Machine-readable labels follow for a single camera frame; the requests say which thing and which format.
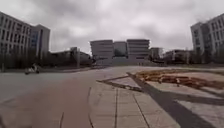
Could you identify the grey twin-block building with stairs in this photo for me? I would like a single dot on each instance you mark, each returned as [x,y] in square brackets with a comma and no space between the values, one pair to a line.
[101,50]

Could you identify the small pale building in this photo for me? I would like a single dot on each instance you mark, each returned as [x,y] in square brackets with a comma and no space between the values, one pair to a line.
[155,53]

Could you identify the low dark building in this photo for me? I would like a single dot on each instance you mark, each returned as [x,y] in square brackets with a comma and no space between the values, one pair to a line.
[65,57]

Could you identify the low grey building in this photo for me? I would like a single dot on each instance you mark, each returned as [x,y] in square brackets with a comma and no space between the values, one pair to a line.
[178,56]

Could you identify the grey paved plaza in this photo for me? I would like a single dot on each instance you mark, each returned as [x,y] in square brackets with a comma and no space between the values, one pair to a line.
[53,96]

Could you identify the row of dark trees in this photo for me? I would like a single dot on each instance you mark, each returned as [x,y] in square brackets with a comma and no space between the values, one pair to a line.
[16,60]

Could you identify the large grey multi-storey building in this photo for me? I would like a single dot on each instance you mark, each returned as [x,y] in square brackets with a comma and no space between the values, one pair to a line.
[16,35]

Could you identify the pale multi-storey building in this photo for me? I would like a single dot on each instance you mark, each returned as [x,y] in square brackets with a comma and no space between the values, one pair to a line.
[210,36]

